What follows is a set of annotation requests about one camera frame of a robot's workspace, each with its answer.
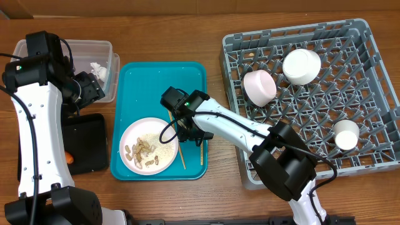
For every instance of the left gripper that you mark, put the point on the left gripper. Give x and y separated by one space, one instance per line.
93 90

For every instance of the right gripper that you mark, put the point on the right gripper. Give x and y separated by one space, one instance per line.
187 135

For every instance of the white napkin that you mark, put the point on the white napkin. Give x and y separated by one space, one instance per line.
98 71

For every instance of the wooden chopstick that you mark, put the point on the wooden chopstick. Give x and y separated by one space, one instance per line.
202 153
179 146

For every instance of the orange carrot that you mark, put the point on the orange carrot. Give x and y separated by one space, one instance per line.
69 158

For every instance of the pink bowl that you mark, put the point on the pink bowl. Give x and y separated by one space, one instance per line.
259 87

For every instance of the white bowl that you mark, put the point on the white bowl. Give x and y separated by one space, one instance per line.
301 66

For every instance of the small white cup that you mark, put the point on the small white cup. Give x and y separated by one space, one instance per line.
346 134

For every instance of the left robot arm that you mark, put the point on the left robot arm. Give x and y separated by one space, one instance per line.
47 193

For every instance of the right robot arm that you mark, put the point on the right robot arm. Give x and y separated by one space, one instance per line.
281 159

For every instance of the grey dishwasher rack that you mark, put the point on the grey dishwasher rack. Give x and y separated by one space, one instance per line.
352 84

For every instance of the clear plastic bin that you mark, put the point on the clear plastic bin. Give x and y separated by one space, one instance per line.
57 72

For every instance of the teal serving tray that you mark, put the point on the teal serving tray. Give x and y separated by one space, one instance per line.
139 91

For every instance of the black plastic tray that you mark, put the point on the black plastic tray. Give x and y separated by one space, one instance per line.
85 139

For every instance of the white plate with peanuts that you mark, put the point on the white plate with peanuts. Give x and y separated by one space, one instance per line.
148 146

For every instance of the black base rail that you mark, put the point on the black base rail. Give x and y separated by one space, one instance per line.
287 220

